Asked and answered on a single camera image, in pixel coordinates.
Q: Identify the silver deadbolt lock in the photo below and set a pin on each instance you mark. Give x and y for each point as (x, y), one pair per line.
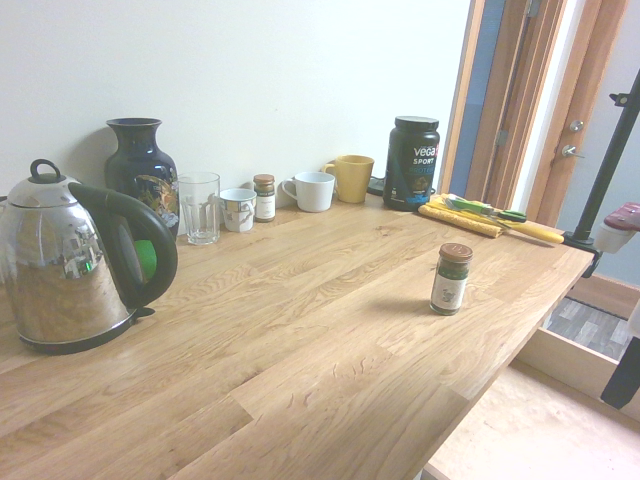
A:
(577, 126)

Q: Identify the light wooden drawer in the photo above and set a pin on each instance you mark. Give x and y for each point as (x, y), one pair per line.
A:
(540, 430)

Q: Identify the green herb seasoning jar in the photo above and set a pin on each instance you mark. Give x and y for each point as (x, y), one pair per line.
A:
(450, 285)

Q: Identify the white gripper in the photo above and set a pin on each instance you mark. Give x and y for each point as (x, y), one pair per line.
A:
(636, 317)

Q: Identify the clear drinking glass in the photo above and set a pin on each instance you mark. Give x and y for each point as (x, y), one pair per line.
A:
(200, 210)

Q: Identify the stainless steel electric kettle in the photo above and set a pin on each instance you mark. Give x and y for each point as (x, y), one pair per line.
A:
(55, 270)

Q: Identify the white ceramic mug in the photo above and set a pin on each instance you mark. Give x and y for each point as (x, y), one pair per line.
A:
(315, 192)

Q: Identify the yellow ceramic mug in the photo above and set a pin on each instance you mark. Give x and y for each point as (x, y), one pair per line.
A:
(354, 180)

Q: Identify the white maroon wrist camera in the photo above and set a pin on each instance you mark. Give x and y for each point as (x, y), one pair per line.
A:
(617, 232)

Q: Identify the yellow folded cloth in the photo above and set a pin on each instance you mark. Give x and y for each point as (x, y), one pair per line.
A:
(452, 217)

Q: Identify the metal door hinge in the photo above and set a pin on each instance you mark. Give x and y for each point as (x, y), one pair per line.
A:
(501, 136)

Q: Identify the brown spice jar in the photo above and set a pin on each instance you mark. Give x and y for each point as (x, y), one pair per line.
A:
(264, 200)

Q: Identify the small patterned white cup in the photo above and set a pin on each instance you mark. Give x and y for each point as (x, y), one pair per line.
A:
(239, 212)

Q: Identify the flat black object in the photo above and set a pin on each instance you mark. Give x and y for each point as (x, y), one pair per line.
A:
(376, 188)

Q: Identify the black camera stand with clamp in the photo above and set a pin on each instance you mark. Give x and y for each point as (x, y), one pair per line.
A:
(610, 150)

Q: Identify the black protein powder tub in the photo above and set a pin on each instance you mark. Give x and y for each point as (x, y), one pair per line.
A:
(410, 170)

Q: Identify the green round object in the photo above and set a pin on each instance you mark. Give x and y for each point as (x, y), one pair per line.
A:
(146, 260)

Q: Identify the dark blue painted vase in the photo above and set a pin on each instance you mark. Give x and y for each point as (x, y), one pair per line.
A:
(140, 160)

